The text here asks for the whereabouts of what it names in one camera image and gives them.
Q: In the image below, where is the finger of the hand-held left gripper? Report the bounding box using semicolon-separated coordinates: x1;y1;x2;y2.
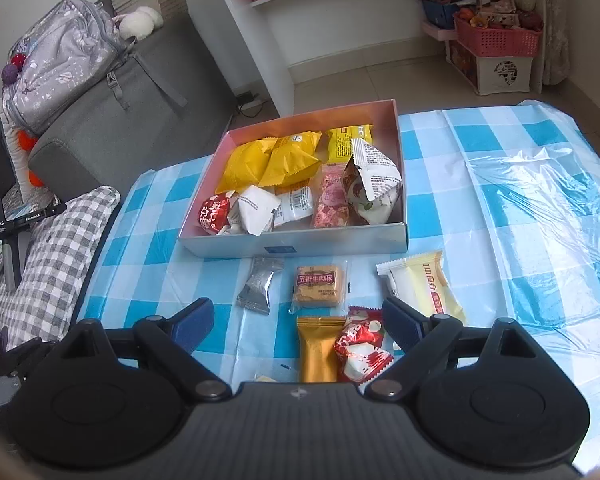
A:
0;337;61;380

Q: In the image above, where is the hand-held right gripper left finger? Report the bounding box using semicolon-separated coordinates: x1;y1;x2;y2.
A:
55;297;233;404

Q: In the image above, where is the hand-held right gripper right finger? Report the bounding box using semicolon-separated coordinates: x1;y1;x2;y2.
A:
365;296;543;404

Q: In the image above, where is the red white snack packet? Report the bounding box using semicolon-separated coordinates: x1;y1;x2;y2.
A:
334;307;396;385

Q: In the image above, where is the cream white snack packet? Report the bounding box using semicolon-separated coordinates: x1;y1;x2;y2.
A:
376;250;469;326

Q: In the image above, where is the silver foil snack packet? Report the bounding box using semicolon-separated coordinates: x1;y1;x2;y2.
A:
236;256;286;316

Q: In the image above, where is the long gold snack packet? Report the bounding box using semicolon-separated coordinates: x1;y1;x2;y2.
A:
296;315;348;384

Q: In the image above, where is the brown pastry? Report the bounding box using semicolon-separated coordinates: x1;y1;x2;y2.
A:
292;261;351;310

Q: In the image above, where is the round red white candy packet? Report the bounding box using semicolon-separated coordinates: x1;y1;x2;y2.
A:
197;189;239;236

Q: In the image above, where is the silver box with pink lining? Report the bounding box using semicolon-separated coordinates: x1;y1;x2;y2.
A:
177;98;409;260

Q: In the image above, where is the small white snack packet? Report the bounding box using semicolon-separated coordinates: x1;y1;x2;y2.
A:
227;184;281;236
272;185;315;229

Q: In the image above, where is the pink speckled snack packet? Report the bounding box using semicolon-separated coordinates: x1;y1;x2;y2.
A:
312;162;354;229

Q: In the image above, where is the large white printed snack packet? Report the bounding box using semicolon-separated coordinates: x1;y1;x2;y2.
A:
342;137;404;226

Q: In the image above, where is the plain orange-yellow snack packet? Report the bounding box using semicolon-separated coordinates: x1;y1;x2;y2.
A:
222;137;281;194

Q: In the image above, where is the yellow snack packet red print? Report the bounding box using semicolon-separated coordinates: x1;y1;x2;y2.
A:
259;130;324;189

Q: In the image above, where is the yellow snack packet black print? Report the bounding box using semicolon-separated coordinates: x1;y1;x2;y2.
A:
327;124;374;164

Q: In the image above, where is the blue white checked tablecloth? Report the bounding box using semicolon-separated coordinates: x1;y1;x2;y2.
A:
72;100;600;461

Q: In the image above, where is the grey checked pillow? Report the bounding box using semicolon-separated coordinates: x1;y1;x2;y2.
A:
0;184;122;351

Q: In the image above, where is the black device on stand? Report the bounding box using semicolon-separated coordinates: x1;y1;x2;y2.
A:
0;198;67;292

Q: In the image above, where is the clear plastic sheet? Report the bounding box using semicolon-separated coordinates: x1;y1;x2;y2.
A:
472;139;600;266

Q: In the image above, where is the grey sofa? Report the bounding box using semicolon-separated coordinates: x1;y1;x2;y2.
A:
0;14;236;202

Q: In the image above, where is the orange white plush toy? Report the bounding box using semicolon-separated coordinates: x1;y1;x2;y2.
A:
0;99;44;201

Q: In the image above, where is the power strip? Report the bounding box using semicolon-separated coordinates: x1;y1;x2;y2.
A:
232;90;266;117

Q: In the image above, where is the white storage box with cutout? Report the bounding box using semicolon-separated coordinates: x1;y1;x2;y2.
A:
447;39;534;97

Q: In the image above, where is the white shelf unit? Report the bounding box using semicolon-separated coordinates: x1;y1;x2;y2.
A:
202;0;549;119

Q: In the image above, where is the grey floral backpack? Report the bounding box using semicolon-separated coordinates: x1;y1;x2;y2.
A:
2;0;189;134

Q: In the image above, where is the pink tray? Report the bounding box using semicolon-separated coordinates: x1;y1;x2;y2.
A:
420;19;459;41

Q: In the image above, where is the large pink basket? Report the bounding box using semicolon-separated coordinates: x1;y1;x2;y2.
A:
452;12;544;59

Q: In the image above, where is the blue box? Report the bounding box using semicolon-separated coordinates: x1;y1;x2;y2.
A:
422;0;456;29

